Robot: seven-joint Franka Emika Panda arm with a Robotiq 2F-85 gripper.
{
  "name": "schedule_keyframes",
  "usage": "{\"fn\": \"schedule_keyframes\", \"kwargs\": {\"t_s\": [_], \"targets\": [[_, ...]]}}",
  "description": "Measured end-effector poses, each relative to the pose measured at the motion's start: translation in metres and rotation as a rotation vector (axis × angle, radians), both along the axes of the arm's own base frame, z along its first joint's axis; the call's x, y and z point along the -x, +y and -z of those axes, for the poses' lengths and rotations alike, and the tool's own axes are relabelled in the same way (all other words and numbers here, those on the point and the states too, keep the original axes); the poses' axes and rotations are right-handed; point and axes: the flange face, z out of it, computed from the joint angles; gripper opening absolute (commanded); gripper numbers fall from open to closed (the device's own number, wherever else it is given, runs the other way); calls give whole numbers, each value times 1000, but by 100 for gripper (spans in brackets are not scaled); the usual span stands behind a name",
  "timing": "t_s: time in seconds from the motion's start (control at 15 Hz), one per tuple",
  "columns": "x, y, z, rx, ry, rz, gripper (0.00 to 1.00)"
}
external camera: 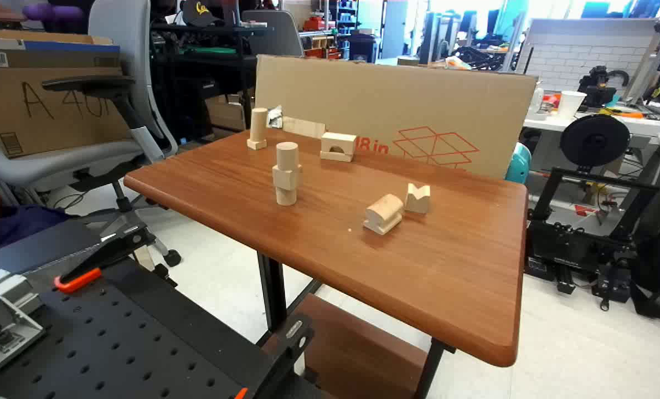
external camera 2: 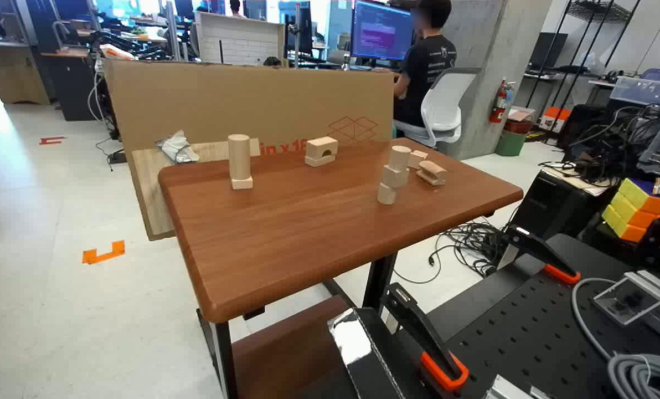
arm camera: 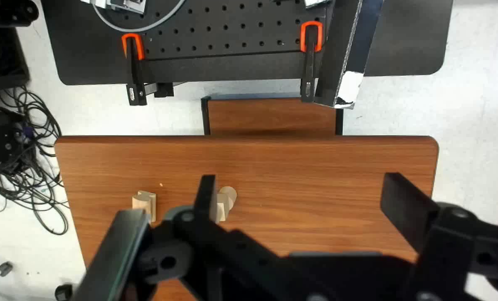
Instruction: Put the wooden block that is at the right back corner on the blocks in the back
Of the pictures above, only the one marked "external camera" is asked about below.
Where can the grey office chair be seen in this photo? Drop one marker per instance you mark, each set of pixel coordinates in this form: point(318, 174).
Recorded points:
point(274, 34)

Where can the black filament spool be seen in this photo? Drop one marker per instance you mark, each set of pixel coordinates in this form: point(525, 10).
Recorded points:
point(594, 140)

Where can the silver metal bracket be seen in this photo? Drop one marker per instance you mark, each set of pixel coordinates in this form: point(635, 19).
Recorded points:
point(1, 324)

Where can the brown cardboard box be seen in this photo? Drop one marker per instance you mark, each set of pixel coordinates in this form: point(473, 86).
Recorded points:
point(20, 102)

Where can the black perforated breadboard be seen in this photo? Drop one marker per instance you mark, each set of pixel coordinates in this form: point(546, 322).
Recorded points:
point(100, 345)

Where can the notched wooden block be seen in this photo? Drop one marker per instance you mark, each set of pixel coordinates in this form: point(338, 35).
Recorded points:
point(418, 197)

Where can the tall wooden cylinder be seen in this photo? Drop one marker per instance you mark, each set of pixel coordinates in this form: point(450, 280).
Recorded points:
point(258, 125)

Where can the house-shaped wooden block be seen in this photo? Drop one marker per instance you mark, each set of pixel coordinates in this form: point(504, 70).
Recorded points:
point(384, 214)

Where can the crumpled white paper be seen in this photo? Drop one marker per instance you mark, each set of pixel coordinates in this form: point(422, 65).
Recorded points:
point(274, 115)

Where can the white desk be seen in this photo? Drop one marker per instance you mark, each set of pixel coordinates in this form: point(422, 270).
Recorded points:
point(641, 126)

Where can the small wooden block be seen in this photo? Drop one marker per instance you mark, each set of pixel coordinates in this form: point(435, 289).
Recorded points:
point(286, 197)

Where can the brown wooden lower shelf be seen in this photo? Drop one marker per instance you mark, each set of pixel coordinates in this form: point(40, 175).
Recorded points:
point(352, 355)

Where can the large cardboard panel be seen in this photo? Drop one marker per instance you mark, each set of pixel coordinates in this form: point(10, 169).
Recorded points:
point(419, 102)

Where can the short wooden cylinder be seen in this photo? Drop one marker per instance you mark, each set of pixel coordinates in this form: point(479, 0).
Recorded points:
point(286, 155)

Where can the white office chair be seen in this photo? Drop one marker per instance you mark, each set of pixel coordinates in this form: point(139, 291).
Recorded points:
point(115, 88)

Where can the black table leg frame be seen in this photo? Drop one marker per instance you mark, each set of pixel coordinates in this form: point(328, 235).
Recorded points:
point(274, 294)

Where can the arched wooden block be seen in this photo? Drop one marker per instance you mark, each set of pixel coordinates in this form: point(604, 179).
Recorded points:
point(338, 147)

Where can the flat square wooden block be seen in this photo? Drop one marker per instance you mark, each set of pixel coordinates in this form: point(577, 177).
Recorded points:
point(255, 145)

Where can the black 3D printer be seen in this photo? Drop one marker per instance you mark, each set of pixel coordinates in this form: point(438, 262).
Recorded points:
point(593, 235)

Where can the teal ball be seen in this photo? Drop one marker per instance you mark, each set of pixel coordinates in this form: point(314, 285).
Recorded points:
point(519, 164)

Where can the wooden cylinder block right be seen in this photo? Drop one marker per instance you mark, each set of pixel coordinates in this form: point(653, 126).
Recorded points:
point(286, 177)

